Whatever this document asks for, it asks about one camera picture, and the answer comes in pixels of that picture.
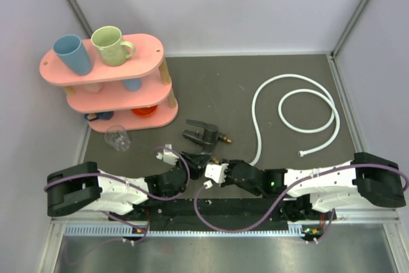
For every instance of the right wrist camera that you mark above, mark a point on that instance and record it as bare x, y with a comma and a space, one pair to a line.
215, 174

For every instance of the pink three-tier shelf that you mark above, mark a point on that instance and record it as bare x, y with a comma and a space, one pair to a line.
148, 63

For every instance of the pink cup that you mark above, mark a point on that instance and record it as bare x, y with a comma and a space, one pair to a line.
93, 88

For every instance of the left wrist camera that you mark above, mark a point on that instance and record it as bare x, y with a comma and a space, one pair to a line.
167, 155

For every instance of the aluminium cable rail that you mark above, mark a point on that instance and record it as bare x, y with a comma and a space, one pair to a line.
108, 228

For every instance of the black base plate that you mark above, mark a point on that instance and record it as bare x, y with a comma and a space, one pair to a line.
228, 214

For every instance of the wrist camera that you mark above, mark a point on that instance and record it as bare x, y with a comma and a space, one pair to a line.
167, 155
215, 174

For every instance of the green ceramic mug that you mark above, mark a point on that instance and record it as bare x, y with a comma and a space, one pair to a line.
111, 46

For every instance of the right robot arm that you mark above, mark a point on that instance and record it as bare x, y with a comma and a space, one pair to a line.
364, 179

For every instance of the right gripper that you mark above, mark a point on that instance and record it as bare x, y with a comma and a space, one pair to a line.
232, 163

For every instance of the small blue cup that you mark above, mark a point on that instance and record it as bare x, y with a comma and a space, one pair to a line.
132, 84

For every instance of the black faucet mixer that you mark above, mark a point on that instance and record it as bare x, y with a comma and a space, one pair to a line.
208, 139

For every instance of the blue toy object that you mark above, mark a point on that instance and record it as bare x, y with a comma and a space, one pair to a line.
99, 116

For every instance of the blue tumbler cup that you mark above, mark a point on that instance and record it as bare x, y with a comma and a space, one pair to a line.
72, 52

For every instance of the orange bowl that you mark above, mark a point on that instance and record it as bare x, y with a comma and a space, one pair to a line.
144, 111

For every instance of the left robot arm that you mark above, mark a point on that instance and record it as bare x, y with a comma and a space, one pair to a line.
86, 187

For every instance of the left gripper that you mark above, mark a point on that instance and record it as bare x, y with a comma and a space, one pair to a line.
196, 162

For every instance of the clear plastic cup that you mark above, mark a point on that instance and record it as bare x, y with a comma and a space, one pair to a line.
117, 137

